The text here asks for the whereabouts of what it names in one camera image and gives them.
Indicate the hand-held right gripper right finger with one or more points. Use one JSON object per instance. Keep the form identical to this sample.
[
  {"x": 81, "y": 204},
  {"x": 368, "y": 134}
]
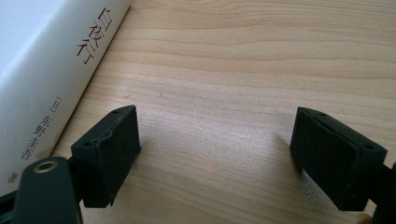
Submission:
[{"x": 336, "y": 161}]

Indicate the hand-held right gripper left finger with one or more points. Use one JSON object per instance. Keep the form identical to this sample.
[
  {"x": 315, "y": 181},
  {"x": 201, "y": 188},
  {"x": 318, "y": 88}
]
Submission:
[{"x": 109, "y": 155}]

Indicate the thick white book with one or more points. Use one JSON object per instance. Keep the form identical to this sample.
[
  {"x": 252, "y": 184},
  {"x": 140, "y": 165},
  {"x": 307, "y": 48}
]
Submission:
[{"x": 40, "y": 77}]

